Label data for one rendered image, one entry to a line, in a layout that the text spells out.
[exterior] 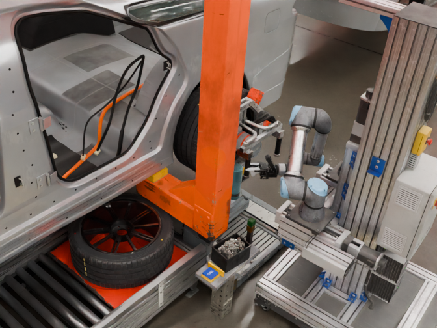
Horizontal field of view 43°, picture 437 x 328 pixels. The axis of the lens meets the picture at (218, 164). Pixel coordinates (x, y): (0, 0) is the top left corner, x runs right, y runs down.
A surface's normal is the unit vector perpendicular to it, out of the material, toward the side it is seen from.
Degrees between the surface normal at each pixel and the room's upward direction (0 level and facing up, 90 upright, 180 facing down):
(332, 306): 0
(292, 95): 0
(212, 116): 90
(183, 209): 90
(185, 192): 90
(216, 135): 90
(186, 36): 81
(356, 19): 106
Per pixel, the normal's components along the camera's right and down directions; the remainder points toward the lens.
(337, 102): 0.07, -0.80
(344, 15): -0.29, 0.78
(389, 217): -0.60, 0.45
